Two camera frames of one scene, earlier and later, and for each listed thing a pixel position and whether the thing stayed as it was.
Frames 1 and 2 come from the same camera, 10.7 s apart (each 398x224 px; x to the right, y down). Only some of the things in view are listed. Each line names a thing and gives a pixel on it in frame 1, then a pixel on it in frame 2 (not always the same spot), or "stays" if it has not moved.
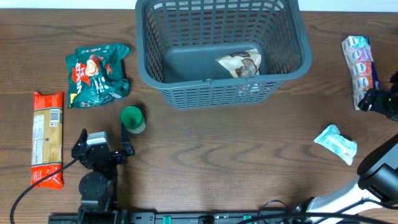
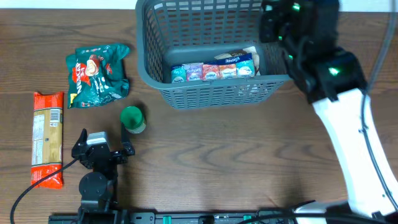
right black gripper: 374,101 → 268,28
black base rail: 178,217 stays
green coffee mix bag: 96,74 stays
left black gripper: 101,155 stays
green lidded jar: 132,119 stays
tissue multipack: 364,73 → 234,67
